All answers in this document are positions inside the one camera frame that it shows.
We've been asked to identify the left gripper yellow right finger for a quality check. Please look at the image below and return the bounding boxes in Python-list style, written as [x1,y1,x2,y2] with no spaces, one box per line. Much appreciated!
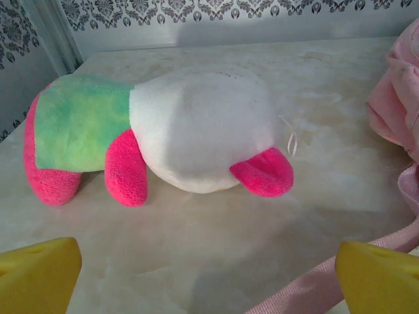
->
[335,241,419,314]

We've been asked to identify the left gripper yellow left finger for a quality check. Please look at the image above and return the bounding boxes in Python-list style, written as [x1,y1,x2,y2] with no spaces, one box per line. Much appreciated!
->
[0,237,82,314]

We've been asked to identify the pink school backpack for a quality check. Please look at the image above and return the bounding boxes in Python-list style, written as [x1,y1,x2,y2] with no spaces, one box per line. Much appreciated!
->
[244,24,419,314]

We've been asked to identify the white green pink plush toy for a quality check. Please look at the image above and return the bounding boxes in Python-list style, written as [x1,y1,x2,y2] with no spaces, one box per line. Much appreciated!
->
[22,65,295,208]

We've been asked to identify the aluminium corner post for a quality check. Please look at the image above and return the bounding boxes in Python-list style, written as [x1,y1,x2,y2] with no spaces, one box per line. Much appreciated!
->
[24,0,82,75]

